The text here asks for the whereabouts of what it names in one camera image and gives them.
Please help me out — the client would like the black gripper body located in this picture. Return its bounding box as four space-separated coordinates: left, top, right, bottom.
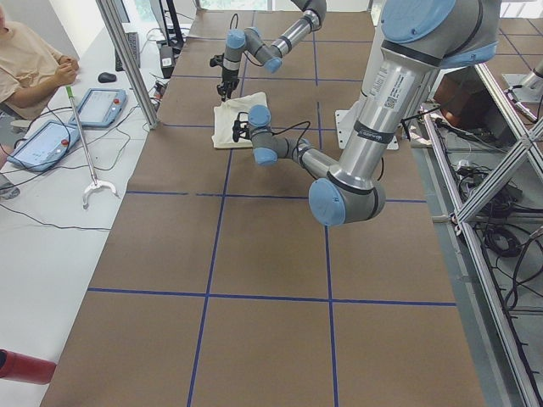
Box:
216 67 239 101

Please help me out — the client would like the cream long-sleeve cat shirt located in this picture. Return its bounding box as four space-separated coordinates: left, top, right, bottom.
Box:
211 92 269 150

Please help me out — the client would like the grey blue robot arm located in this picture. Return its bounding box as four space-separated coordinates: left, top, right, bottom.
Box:
245 1 501 226
210 0 327 102

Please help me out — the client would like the person's hand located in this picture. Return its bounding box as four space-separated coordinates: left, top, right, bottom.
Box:
53 56 79 86

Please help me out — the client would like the black power adapter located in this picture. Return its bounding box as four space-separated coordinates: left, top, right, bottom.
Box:
160 45 175 79

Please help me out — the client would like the black computer mouse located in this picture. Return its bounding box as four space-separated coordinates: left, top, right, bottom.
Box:
98 72 117 83

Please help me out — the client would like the blue teach pendant far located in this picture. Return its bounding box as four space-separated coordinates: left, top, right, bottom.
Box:
76 88 126 129

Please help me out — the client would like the blue teach pendant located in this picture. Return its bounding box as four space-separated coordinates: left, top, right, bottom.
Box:
8 120 80 172
76 88 126 129

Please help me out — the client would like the metal reacher grabber tool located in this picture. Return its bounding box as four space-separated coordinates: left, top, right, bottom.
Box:
65 86 119 209

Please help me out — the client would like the blue teach pendant near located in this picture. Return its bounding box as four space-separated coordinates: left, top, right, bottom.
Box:
8 120 80 172

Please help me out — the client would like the person in beige shirt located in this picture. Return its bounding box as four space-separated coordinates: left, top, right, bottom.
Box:
1 13 69 120

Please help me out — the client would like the brown wooden box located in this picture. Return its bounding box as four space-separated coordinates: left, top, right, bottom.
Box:
434 67 493 130

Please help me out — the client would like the red cylinder object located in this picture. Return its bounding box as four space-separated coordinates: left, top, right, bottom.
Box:
1 349 57 385

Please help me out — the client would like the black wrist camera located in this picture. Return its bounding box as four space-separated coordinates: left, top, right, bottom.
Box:
210 54 224 68
232 112 250 142

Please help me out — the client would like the grey aluminium frame post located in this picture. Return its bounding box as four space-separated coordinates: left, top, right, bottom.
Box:
96 0 159 130

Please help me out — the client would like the black camera cable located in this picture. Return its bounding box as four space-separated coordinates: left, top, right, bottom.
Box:
232 110 440 183

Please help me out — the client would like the aluminium frame truss right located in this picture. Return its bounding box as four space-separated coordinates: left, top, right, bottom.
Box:
416 64 542 406

